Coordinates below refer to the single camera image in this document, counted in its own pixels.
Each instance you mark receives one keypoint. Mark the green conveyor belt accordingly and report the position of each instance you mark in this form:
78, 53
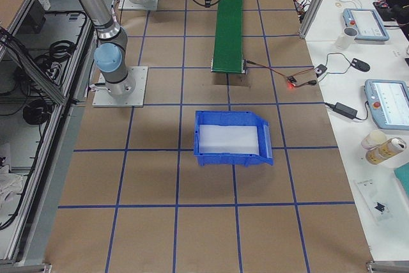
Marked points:
228, 45

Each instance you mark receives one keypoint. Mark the white mug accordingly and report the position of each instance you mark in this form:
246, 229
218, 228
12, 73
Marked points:
346, 38

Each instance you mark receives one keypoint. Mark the white foam sheet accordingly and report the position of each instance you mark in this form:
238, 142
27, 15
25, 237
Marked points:
228, 139

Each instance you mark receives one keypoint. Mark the blue plastic bin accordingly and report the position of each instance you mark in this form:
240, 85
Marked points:
240, 118

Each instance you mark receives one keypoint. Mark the upper teach pendant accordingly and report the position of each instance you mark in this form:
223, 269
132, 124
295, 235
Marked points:
367, 23

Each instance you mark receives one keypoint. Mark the teach pendant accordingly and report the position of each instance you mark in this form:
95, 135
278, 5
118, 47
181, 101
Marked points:
388, 103
367, 23

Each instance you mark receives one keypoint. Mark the black computer mouse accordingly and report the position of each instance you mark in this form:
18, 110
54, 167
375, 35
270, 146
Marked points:
360, 65

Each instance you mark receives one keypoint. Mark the black power adapter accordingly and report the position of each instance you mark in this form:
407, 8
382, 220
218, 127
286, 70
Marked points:
343, 110

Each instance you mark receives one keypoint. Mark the lower teach pendant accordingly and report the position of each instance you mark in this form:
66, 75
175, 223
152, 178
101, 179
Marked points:
388, 103

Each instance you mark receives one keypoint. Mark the plastic bottle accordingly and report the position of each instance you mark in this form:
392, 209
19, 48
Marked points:
386, 150

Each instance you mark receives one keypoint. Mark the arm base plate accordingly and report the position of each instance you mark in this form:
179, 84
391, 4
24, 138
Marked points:
127, 93
138, 5

